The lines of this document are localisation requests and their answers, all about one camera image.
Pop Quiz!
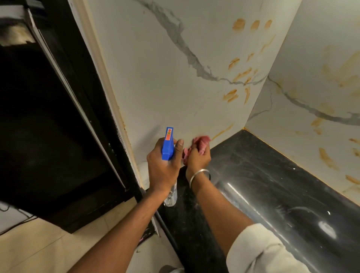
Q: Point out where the person's right forearm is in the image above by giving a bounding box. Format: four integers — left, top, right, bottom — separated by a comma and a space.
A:
191, 174, 255, 257

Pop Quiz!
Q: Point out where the silver bangle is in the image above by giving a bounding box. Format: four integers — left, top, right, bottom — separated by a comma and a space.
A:
189, 169, 212, 188

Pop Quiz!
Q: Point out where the black door frame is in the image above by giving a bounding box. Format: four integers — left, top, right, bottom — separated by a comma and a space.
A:
42, 0, 144, 203

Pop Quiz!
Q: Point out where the black floor cable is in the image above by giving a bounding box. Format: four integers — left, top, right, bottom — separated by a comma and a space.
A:
0, 204, 39, 236

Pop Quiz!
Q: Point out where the person's right hand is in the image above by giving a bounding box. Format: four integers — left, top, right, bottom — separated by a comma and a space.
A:
185, 143, 212, 186

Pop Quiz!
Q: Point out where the person's left forearm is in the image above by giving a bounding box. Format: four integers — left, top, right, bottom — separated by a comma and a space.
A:
67, 188, 175, 273

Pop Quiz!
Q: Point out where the black refrigerator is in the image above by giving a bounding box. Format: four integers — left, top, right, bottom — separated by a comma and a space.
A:
0, 0, 134, 234

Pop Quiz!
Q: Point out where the clear spray bottle blue nozzle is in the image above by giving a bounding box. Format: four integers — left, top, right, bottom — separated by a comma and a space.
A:
161, 127, 178, 207

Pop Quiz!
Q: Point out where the person's left hand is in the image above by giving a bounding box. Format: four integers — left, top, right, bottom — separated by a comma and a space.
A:
146, 138, 185, 195

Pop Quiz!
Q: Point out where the white shirt sleeve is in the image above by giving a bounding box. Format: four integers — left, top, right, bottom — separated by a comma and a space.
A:
226, 223, 311, 273

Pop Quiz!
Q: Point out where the pink checked cleaning cloth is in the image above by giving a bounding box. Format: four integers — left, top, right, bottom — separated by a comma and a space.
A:
182, 136, 212, 165

